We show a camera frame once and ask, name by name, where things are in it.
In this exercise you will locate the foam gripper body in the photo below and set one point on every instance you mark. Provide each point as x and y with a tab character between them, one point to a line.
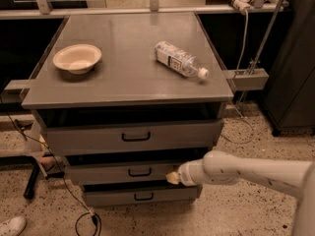
185	176

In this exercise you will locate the grey drawer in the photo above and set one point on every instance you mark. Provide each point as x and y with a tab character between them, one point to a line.
138	193
126	167
133	137

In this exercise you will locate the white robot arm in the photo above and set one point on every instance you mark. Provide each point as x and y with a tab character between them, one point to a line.
292	177

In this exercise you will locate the grey top drawer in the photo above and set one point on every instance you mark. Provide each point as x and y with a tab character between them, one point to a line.
133	137

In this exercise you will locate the grey bottom drawer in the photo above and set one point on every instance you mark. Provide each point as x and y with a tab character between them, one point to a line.
138	193

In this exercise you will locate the grey drawer cabinet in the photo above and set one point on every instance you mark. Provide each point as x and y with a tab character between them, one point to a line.
129	85

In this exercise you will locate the clear plastic water bottle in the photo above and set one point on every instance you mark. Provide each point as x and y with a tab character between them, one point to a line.
180	61

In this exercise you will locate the dark cabinet on right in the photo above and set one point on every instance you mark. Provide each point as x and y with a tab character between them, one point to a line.
289	95

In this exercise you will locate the black cylindrical leg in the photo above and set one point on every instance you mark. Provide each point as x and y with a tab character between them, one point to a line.
29	190

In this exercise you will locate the cream ceramic bowl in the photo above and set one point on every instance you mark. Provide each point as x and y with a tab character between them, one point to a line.
77	59

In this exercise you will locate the white sneaker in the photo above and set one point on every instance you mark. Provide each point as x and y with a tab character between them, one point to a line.
13	227

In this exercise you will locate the grey metal bracket block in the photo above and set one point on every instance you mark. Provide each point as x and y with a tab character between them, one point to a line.
244	81

